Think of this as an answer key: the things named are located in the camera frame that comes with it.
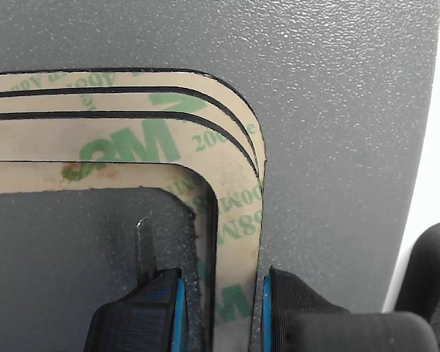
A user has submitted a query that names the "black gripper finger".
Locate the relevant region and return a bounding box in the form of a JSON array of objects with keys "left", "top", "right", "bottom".
[
  {"left": 261, "top": 265, "right": 353, "bottom": 352},
  {"left": 84, "top": 216, "right": 188, "bottom": 352}
]

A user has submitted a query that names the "tan adhesive rectangular frame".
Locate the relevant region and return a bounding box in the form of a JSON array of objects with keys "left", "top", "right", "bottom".
[
  {"left": 0, "top": 87, "right": 265, "bottom": 184},
  {"left": 0, "top": 68, "right": 267, "bottom": 166},
  {"left": 0, "top": 111, "right": 265, "bottom": 352}
]

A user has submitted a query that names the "dark grey tray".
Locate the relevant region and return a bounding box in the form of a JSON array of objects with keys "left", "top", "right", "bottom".
[{"left": 0, "top": 0, "right": 440, "bottom": 352}]

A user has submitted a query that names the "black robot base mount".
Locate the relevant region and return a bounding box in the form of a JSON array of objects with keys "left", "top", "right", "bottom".
[{"left": 403, "top": 219, "right": 440, "bottom": 352}]

